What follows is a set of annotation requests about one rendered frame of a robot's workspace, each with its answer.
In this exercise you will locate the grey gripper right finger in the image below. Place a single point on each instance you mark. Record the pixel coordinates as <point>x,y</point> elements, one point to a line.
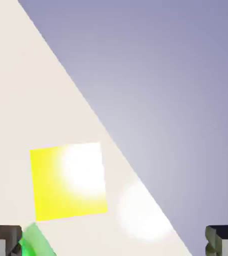
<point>226,240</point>

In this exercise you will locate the small green cube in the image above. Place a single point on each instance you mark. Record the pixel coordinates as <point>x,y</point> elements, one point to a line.
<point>34,243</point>

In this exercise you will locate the large yellow box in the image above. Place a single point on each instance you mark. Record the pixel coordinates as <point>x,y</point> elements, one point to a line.
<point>51,190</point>

